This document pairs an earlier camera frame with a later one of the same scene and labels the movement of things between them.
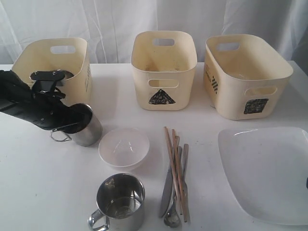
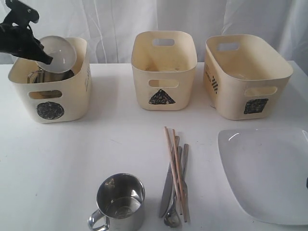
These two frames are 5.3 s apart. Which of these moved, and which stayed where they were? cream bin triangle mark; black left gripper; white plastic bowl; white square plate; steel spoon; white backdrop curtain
Moved: white plastic bowl; black left gripper
Stayed: white backdrop curtain; white square plate; cream bin triangle mark; steel spoon
